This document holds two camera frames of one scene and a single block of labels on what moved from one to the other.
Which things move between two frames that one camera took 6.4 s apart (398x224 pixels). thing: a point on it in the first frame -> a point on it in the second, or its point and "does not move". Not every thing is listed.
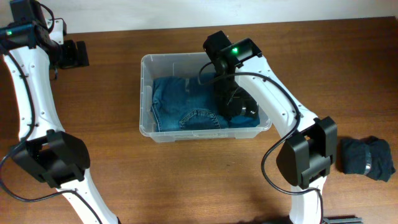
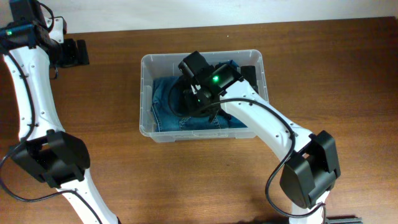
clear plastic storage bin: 179,101 does not move
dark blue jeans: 186,103 does not move
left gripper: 72,59 does not move
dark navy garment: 370,155 -> 177,98
